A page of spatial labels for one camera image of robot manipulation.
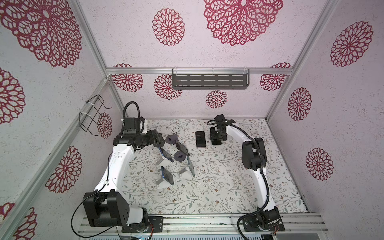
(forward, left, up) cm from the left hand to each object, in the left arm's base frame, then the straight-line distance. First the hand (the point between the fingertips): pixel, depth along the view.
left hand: (154, 140), depth 82 cm
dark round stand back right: (+14, -7, -17) cm, 23 cm away
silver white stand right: (-11, -16, -19) cm, 27 cm away
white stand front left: (-17, -3, -19) cm, 26 cm away
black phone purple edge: (+15, -27, -19) cm, 36 cm away
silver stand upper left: (-3, -2, -18) cm, 19 cm away
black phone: (+11, -37, -19) cm, 43 cm away
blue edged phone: (+5, -3, -23) cm, 24 cm away
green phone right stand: (-6, -20, -21) cm, 29 cm away
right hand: (+17, -37, -19) cm, 45 cm away
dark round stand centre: (+2, -12, -21) cm, 24 cm away
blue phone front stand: (-10, -5, -23) cm, 26 cm away
